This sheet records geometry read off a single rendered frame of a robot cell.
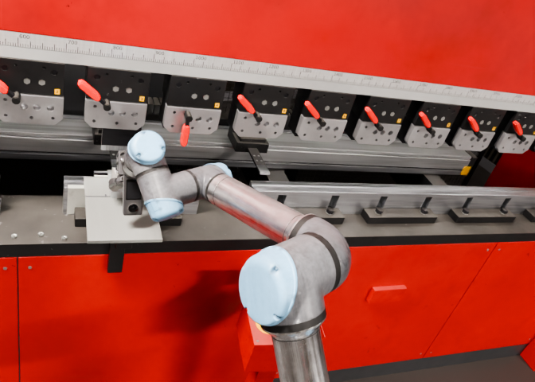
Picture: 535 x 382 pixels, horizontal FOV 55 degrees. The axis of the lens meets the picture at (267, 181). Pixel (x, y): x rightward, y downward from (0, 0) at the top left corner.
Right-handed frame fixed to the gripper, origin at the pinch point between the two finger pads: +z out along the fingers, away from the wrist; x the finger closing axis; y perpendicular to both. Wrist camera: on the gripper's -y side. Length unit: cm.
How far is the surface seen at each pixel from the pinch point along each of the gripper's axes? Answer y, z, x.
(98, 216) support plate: -8.0, -5.2, 7.6
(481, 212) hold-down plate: -4, 11, -138
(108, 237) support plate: -14.1, -10.3, 5.6
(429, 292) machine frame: -33, 31, -124
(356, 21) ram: 39, -37, -55
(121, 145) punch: 12.5, -1.5, 1.3
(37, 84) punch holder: 21.4, -17.0, 22.5
